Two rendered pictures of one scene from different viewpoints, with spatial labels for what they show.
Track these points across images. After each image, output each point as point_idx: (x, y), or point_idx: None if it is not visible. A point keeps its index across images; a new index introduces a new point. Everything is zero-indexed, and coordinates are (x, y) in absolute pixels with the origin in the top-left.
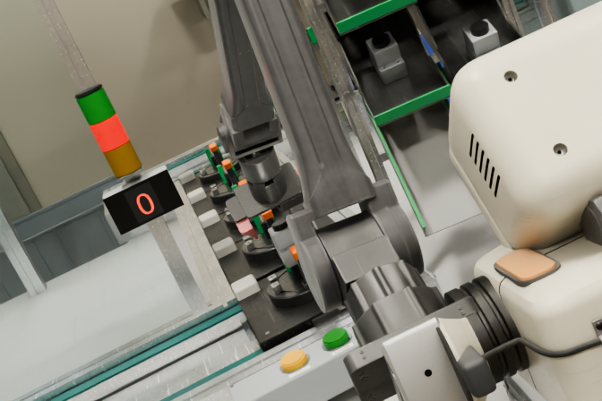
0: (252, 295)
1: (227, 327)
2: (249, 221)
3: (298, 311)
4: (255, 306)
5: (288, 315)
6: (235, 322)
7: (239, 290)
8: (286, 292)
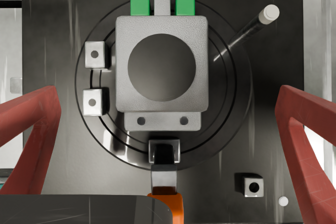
0: (52, 2)
1: None
2: (19, 134)
3: (117, 181)
4: (48, 62)
5: (96, 173)
6: None
7: None
8: (110, 120)
